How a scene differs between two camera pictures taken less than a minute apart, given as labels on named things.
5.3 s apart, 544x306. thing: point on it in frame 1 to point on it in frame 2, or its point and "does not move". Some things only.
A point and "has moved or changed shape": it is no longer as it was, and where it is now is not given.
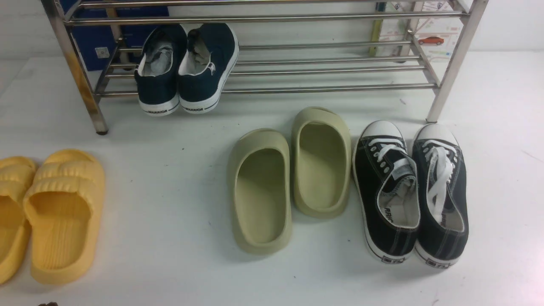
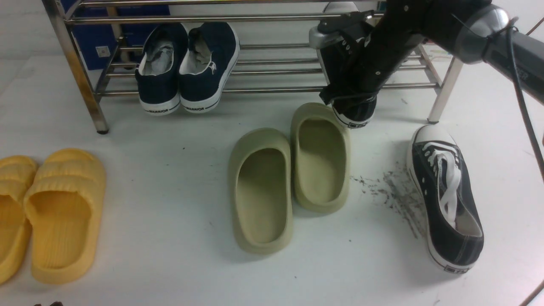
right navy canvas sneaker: (213, 52) does not move
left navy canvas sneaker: (156, 75) does not move
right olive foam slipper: (321, 162) does not move
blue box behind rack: (96, 43) does not move
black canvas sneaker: (441, 169) has moved or changed shape
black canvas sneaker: (387, 182) to (340, 38)
